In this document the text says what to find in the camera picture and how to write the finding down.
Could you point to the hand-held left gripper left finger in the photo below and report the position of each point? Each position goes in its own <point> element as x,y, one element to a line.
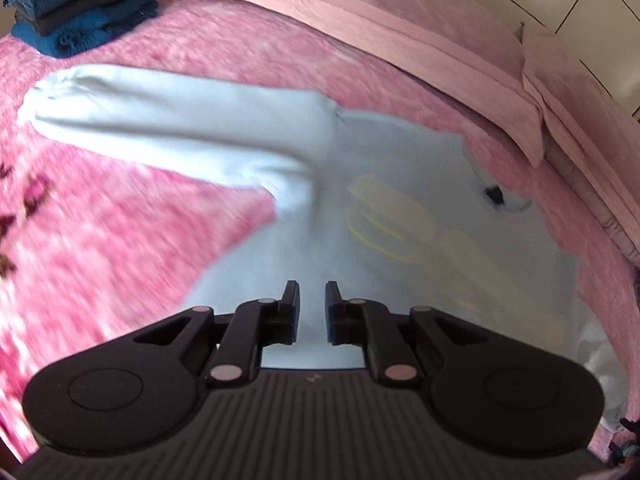
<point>291,310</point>

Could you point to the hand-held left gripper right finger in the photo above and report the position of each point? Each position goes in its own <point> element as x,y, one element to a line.
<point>334,312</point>

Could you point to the light blue sweater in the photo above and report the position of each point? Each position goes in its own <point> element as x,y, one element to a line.
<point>400,160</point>

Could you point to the pink floral bed blanket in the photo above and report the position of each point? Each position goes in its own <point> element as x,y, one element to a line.
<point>150,240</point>

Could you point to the pink pillow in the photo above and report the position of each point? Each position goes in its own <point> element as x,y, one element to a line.
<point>375,10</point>
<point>585,110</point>

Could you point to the folded blue knit garment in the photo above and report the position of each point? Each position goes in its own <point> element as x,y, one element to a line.
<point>85,32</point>

